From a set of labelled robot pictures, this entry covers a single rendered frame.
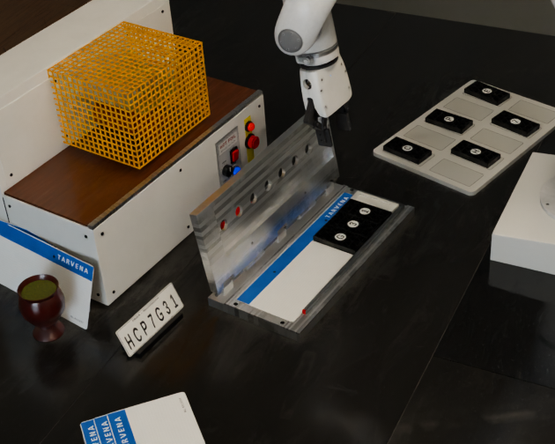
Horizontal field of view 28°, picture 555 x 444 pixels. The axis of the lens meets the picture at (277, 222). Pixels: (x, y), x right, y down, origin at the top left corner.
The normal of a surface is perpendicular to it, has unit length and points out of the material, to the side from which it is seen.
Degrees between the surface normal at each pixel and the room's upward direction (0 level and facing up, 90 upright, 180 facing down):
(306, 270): 0
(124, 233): 90
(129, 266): 90
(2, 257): 69
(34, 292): 0
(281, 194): 81
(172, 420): 0
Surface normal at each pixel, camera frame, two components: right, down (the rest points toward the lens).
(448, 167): -0.06, -0.80
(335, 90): 0.78, 0.16
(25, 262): -0.59, 0.18
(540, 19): -0.43, 0.56
